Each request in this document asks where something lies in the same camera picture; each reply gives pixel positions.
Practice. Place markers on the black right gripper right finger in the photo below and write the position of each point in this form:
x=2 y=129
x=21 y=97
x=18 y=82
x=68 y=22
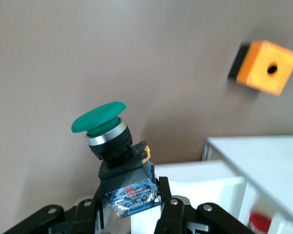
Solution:
x=171 y=214

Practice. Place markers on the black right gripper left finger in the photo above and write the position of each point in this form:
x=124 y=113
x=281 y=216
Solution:
x=88 y=214

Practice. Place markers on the green mushroom push button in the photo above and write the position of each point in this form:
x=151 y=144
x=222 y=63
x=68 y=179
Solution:
x=100 y=119

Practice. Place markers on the red round push button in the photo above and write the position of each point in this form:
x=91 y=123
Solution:
x=258 y=221

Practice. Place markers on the orange box with hole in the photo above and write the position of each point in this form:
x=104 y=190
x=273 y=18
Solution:
x=258 y=70

